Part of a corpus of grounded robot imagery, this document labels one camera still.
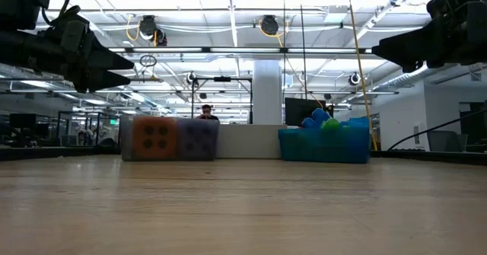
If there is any white building column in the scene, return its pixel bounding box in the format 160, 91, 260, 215
253, 59, 285, 126

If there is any black aluminium table frame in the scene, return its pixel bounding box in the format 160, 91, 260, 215
0, 144, 487, 167

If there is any black ceiling cord reel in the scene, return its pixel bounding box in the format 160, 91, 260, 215
259, 14, 280, 36
138, 14, 168, 46

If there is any purple foam die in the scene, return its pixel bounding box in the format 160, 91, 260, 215
176, 118, 221, 161

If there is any black background station frame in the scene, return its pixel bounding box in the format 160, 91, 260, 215
190, 75, 254, 125

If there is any person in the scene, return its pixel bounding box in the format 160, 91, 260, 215
196, 104, 221, 121

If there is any light grey plastic bin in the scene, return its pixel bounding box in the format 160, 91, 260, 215
215, 123, 289, 160

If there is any orange foam die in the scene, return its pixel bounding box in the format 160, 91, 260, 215
131, 116, 179, 161

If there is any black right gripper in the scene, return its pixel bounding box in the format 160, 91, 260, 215
371, 0, 487, 74

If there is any black background screen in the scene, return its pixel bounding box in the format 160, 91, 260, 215
8, 113, 37, 131

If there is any grey mesh office chair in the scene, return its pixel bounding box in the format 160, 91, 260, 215
425, 129, 469, 151

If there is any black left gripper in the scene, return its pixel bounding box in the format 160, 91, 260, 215
0, 5, 135, 94

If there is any black background monitor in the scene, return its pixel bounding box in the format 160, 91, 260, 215
284, 97, 335, 127

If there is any yellow cable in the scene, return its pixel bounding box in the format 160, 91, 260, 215
345, 0, 379, 152

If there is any teal plastic bin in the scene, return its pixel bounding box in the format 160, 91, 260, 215
277, 126, 372, 164

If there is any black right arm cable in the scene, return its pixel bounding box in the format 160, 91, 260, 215
387, 109, 487, 152

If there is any black background cabinet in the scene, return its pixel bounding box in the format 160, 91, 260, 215
458, 100, 487, 146

